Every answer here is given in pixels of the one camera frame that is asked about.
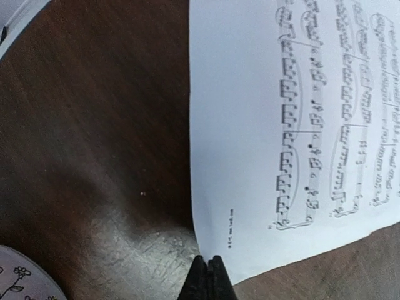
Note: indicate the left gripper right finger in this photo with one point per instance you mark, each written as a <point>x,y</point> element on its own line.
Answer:
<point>219,283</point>

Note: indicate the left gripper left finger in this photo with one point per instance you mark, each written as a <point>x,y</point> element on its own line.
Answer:
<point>195,286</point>

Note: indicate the sheet music page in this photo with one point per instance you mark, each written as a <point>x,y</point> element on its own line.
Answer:
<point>294,128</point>

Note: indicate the white patterned mug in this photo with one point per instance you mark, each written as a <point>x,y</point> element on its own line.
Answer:
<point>21,278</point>

